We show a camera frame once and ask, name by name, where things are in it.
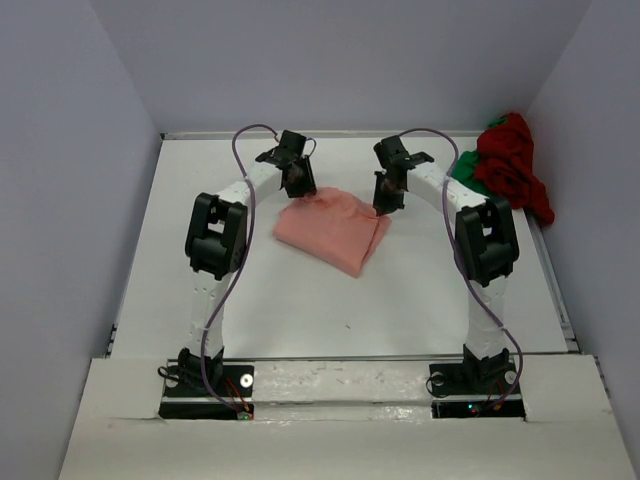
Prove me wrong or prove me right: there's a pink t shirt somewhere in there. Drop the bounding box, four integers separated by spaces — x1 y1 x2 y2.
273 187 391 278

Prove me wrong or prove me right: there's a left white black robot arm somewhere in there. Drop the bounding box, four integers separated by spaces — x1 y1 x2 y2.
177 130 317 398

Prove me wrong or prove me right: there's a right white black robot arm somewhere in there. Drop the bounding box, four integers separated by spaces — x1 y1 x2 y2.
373 135 520 398

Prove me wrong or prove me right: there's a green t shirt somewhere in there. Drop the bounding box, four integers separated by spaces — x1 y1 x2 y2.
451 113 519 199

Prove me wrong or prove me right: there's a red t shirt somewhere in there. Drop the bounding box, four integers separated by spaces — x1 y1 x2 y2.
474 113 555 227

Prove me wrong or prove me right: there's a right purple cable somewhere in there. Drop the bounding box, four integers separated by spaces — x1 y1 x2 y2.
397 127 525 414

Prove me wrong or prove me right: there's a purple cable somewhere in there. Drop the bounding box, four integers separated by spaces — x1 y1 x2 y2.
397 127 525 414
199 123 281 409

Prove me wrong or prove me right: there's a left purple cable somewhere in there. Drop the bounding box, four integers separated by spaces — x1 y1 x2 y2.
199 123 281 409

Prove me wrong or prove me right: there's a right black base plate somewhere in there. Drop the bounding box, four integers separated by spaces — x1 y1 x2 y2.
425 363 526 420

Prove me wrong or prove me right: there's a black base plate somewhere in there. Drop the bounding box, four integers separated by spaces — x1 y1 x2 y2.
425 363 526 420
157 363 255 421

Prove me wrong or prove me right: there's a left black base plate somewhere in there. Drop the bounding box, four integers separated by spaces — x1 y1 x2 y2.
157 363 255 421

